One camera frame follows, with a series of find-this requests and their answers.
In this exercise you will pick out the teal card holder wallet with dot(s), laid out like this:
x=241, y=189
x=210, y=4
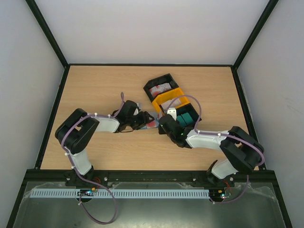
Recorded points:
x=136, y=117

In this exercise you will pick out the teal card stack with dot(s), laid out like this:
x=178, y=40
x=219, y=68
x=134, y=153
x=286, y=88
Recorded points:
x=185, y=119

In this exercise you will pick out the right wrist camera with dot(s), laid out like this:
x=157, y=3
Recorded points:
x=172, y=112

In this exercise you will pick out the black bin with teal cards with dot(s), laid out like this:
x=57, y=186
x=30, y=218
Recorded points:
x=188, y=108

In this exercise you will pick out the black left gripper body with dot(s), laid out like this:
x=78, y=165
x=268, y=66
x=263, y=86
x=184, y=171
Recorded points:
x=133, y=122

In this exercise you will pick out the yellow plastic bin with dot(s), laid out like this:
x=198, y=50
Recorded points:
x=162, y=101

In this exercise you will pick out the black bin with red cards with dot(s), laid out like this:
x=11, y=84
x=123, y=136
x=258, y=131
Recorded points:
x=167, y=78

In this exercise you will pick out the red white card stack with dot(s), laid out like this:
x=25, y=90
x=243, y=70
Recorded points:
x=159, y=89

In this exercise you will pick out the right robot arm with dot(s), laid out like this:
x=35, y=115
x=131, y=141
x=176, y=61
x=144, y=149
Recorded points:
x=243, y=153

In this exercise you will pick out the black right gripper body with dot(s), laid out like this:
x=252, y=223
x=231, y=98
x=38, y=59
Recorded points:
x=165, y=122

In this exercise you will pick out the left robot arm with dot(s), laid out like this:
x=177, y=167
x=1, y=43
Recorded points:
x=75, y=133

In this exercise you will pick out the white pink card stack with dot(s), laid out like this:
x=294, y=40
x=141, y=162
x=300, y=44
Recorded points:
x=166, y=104

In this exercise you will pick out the white slotted cable duct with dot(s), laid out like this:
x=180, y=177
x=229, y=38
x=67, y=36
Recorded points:
x=119, y=194

